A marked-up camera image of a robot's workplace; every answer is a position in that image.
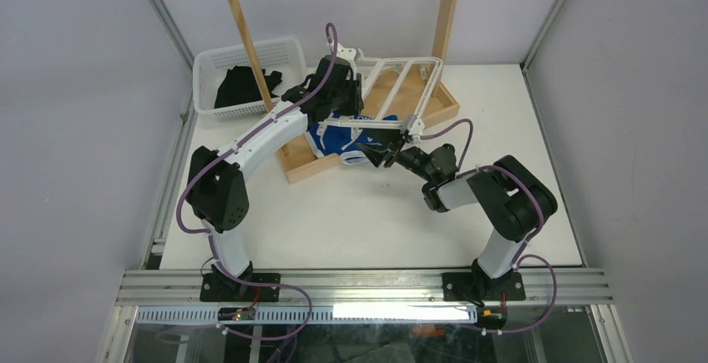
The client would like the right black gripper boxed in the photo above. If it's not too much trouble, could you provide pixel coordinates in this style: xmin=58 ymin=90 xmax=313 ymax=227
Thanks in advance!
xmin=354 ymin=123 xmax=435 ymax=184

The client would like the white plastic clip hanger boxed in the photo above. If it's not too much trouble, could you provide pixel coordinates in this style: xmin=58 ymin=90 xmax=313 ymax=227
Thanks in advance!
xmin=322 ymin=52 xmax=443 ymax=131

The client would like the blue boxer underwear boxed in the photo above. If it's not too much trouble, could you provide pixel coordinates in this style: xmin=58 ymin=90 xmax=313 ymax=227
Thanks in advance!
xmin=304 ymin=120 xmax=382 ymax=165

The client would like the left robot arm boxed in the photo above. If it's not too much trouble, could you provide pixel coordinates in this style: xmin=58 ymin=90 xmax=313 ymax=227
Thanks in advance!
xmin=175 ymin=55 xmax=363 ymax=301

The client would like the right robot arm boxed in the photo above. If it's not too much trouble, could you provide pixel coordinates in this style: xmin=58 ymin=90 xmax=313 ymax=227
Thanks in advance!
xmin=357 ymin=129 xmax=559 ymax=307

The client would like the wooden hanger stand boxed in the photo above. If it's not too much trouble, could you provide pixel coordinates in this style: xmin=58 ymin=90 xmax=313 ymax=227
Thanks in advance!
xmin=227 ymin=0 xmax=460 ymax=184

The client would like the white perforated plastic basket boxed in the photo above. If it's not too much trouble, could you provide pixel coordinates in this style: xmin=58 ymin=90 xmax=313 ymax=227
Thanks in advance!
xmin=193 ymin=37 xmax=307 ymax=120

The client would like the black garment in basket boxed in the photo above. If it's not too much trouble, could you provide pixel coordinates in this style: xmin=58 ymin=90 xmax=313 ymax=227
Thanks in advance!
xmin=215 ymin=66 xmax=262 ymax=108

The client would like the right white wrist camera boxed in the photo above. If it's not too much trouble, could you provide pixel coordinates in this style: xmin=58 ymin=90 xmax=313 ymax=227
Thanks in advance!
xmin=401 ymin=114 xmax=425 ymax=144

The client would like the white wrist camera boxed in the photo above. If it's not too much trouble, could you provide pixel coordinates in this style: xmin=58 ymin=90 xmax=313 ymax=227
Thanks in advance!
xmin=336 ymin=43 xmax=361 ymax=70
xmin=401 ymin=114 xmax=425 ymax=144

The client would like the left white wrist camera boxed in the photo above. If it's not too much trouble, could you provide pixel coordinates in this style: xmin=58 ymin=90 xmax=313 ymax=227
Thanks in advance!
xmin=336 ymin=43 xmax=361 ymax=70

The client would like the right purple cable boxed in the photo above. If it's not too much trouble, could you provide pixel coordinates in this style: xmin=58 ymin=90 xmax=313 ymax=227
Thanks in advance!
xmin=422 ymin=118 xmax=559 ymax=335

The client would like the purple cable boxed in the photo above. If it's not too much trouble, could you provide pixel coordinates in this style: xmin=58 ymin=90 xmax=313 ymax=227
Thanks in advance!
xmin=422 ymin=118 xmax=559 ymax=335
xmin=175 ymin=22 xmax=340 ymax=363

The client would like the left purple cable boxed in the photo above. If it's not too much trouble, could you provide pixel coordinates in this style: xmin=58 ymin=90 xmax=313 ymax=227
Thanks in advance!
xmin=175 ymin=22 xmax=340 ymax=363

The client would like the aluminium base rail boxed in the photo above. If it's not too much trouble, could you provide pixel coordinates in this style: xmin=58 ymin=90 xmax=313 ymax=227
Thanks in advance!
xmin=116 ymin=267 xmax=614 ymax=325

